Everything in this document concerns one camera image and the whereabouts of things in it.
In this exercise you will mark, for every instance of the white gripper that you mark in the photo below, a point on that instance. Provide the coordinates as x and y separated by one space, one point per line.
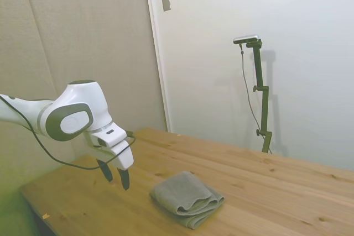
121 156

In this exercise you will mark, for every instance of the grey towel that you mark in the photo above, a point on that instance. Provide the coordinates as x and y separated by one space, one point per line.
185 197

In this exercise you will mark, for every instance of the small yellow tape piece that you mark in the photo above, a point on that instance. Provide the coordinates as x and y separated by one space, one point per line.
45 215

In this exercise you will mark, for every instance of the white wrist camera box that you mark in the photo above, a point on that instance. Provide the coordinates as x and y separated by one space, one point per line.
110 136

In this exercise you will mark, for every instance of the white door frame strip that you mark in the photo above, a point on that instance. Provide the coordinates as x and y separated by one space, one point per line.
157 53

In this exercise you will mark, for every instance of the dark green camera stand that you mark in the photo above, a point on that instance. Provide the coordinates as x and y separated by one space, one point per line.
261 81

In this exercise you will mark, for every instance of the grey wall plate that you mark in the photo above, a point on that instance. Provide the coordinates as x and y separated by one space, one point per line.
166 1

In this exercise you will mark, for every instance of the silver exterior camera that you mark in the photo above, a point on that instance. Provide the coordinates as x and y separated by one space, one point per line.
246 39

